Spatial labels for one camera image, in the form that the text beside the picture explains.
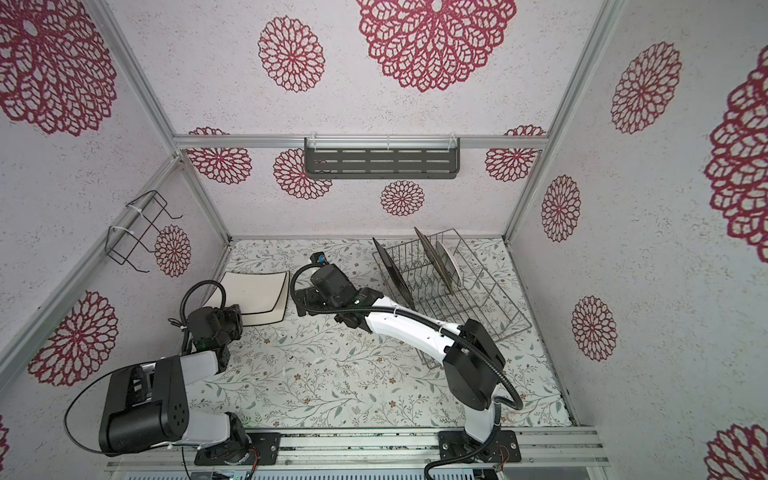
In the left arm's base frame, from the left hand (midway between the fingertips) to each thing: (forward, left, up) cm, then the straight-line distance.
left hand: (240, 306), depth 92 cm
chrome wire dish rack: (+3, -77, -7) cm, 77 cm away
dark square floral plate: (+2, -48, +12) cm, 49 cm away
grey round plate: (+10, -65, +7) cm, 66 cm away
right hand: (-3, -24, +14) cm, 28 cm away
